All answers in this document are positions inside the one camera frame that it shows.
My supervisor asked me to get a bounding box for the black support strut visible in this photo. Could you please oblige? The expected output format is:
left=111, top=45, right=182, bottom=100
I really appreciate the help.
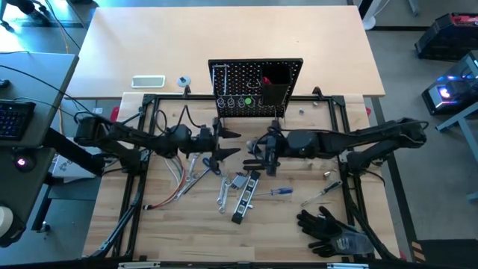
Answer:
left=43, top=126, right=106, bottom=177

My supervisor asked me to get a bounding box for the black peg board bin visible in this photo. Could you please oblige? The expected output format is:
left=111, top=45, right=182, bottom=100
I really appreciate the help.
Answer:
left=260, top=66, right=294, bottom=107

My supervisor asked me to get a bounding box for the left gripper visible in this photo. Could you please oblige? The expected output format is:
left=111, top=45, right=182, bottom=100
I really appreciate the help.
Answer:
left=187, top=117, right=243, bottom=173

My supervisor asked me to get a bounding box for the grey and black work glove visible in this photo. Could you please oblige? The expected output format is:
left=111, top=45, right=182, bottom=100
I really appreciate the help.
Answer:
left=308, top=227, right=375, bottom=259

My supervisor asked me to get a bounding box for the wire screwdriver rack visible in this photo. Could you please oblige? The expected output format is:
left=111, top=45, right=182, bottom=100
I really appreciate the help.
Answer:
left=215, top=94, right=276, bottom=111

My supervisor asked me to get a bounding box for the white cardboard box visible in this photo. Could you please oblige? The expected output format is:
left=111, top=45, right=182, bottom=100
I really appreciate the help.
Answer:
left=51, top=153, right=104, bottom=181

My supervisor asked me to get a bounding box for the blue-handled screwdriver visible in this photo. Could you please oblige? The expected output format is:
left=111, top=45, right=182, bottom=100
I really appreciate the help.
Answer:
left=255, top=187, right=294, bottom=197

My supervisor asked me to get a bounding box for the lit computer tower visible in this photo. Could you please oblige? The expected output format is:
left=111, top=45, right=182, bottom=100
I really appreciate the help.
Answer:
left=420, top=51, right=478, bottom=117

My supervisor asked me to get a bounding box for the white cable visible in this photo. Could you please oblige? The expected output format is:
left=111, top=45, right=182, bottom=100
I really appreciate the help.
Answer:
left=164, top=156, right=184, bottom=190

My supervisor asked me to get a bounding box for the light wooden table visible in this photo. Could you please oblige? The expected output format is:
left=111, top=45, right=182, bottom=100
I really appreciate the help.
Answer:
left=66, top=5, right=386, bottom=100

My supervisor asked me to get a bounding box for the grey desk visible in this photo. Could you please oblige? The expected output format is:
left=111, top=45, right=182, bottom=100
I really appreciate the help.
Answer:
left=0, top=51, right=80, bottom=149

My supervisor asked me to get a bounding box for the pale-legged workbench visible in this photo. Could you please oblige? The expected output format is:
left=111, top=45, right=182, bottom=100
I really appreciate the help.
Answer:
left=435, top=108, right=478, bottom=203

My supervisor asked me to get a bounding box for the black keyboard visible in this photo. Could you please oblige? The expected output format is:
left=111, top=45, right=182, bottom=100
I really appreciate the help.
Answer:
left=0, top=99, right=37, bottom=142

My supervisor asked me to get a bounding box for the black aluminium frame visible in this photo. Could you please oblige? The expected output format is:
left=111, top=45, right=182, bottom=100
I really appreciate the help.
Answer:
left=87, top=91, right=403, bottom=262

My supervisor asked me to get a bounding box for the silver bracket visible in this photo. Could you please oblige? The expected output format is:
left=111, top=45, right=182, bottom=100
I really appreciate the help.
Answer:
left=326, top=262, right=370, bottom=269
left=117, top=262, right=162, bottom=269

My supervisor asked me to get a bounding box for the black peg board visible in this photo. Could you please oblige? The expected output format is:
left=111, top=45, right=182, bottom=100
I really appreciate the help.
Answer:
left=208, top=58, right=304, bottom=130

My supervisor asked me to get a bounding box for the black and red tool case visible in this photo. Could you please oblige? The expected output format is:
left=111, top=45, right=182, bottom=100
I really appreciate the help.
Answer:
left=414, top=12, right=478, bottom=63

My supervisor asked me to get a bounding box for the black tripod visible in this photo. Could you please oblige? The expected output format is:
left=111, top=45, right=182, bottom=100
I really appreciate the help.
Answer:
left=0, top=0, right=52, bottom=33

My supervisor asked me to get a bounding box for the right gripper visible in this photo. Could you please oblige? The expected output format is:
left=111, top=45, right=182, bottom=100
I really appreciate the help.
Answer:
left=242, top=119, right=287, bottom=178

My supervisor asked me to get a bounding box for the white stand base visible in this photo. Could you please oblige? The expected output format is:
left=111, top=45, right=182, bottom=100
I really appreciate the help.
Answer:
left=358, top=0, right=390, bottom=31

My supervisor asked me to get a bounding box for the teal cable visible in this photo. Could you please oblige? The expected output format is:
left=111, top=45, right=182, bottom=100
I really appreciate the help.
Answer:
left=176, top=155, right=186, bottom=185

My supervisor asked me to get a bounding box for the long chrome wrench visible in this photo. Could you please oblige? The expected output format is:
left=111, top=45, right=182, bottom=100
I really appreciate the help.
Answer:
left=173, top=170, right=211, bottom=202

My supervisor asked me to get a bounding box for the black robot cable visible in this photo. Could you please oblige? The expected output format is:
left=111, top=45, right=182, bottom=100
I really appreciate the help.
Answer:
left=154, top=105, right=205, bottom=131
left=252, top=126, right=273, bottom=160

